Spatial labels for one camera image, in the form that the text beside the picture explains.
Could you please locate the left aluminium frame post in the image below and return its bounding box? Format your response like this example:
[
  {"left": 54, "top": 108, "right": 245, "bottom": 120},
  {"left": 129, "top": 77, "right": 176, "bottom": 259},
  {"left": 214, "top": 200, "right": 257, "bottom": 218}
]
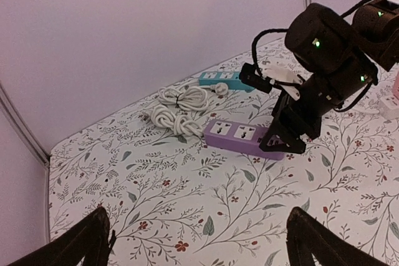
[{"left": 0, "top": 82, "right": 50, "bottom": 167}]

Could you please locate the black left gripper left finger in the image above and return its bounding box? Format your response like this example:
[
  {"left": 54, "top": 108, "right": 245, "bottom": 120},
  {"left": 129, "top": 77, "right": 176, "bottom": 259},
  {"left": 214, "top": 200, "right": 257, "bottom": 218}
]
[{"left": 12, "top": 207, "right": 116, "bottom": 266}]

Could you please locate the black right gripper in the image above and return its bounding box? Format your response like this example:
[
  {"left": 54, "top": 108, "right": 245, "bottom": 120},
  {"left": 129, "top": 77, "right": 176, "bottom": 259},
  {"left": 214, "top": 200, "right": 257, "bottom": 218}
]
[{"left": 259, "top": 75, "right": 340, "bottom": 154}]

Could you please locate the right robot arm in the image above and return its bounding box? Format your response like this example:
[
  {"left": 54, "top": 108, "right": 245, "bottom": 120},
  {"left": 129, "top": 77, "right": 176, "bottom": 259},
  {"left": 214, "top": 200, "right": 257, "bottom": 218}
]
[{"left": 240, "top": 0, "right": 398, "bottom": 154}]

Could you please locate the white power strip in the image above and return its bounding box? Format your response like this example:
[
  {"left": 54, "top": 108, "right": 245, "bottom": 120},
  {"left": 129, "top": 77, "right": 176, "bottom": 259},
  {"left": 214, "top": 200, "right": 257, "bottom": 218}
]
[{"left": 360, "top": 96, "right": 398, "bottom": 120}]

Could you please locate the teal power strip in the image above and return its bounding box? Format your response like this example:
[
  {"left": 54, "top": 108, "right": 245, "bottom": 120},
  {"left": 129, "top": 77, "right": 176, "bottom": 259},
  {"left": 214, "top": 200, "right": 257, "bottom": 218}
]
[{"left": 198, "top": 72, "right": 254, "bottom": 92}]

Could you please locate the floral patterned table mat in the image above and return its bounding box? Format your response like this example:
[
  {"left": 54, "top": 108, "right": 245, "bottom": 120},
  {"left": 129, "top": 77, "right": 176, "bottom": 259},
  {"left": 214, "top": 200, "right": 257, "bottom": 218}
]
[{"left": 46, "top": 37, "right": 399, "bottom": 266}]

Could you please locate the white coiled cable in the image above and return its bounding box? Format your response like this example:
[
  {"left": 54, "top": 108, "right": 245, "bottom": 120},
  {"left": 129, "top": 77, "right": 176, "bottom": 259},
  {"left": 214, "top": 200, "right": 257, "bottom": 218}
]
[{"left": 142, "top": 105, "right": 205, "bottom": 138}]

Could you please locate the purple power strip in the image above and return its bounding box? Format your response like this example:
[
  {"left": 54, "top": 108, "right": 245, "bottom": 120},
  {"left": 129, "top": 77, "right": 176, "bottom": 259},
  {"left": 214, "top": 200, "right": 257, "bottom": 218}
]
[{"left": 203, "top": 119, "right": 284, "bottom": 161}]

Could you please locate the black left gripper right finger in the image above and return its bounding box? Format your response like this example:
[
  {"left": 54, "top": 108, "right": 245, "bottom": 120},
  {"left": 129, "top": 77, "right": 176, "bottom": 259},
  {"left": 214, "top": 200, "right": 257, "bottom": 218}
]
[{"left": 286, "top": 207, "right": 385, "bottom": 266}]

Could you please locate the teal strip white cable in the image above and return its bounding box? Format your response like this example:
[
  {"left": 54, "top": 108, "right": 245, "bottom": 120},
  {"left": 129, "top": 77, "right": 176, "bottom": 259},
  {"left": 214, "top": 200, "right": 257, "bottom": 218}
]
[{"left": 157, "top": 82, "right": 230, "bottom": 113}]

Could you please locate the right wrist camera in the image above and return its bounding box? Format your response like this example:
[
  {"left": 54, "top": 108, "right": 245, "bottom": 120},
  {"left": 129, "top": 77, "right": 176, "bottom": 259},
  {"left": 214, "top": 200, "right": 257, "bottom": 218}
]
[{"left": 239, "top": 63, "right": 305, "bottom": 101}]

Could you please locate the light pink cube socket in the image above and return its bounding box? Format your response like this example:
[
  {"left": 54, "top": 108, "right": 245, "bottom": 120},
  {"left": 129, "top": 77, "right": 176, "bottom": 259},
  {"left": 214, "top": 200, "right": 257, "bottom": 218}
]
[{"left": 392, "top": 72, "right": 399, "bottom": 99}]

